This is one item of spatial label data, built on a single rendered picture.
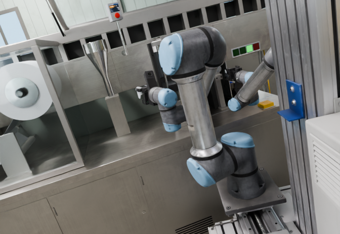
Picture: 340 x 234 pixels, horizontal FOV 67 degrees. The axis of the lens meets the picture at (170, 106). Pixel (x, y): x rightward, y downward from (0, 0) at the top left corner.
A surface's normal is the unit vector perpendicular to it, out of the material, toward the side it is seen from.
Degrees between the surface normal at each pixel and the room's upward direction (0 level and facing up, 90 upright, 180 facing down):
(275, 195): 0
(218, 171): 90
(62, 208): 90
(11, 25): 90
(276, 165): 90
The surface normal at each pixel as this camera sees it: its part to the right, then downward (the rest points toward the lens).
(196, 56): 0.50, 0.15
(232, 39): 0.22, 0.22
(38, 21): 0.01, 0.28
